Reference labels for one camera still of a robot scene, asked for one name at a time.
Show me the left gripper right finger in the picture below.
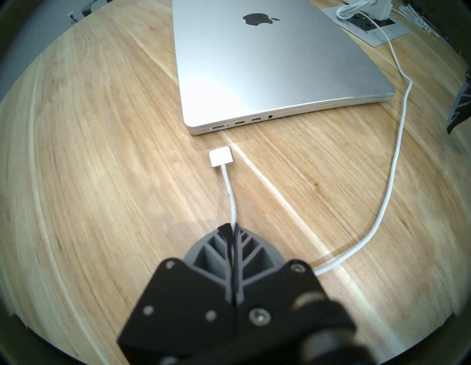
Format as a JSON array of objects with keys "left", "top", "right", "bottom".
[{"left": 235, "top": 223, "right": 332, "bottom": 354}]

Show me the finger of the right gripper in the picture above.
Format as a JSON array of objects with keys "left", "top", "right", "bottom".
[{"left": 446, "top": 70, "right": 471, "bottom": 135}]

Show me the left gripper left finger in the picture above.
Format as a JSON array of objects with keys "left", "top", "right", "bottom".
[{"left": 118, "top": 224, "right": 235, "bottom": 360}]

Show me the white MagSafe charging cable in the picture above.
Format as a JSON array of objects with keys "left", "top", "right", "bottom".
[{"left": 209, "top": 0, "right": 413, "bottom": 276}]

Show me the silver MacBook laptop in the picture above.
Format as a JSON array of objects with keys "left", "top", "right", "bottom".
[{"left": 172, "top": 0, "right": 397, "bottom": 135}]

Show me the grey table power outlet box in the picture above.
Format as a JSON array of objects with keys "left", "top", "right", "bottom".
[{"left": 324, "top": 4, "right": 412, "bottom": 47}]

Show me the large white power adapter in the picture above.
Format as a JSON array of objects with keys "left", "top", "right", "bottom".
[{"left": 350, "top": 0, "right": 393, "bottom": 21}]

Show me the coiled white USB cable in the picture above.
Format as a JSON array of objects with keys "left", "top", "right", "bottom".
[{"left": 399, "top": 4, "right": 441, "bottom": 38}]

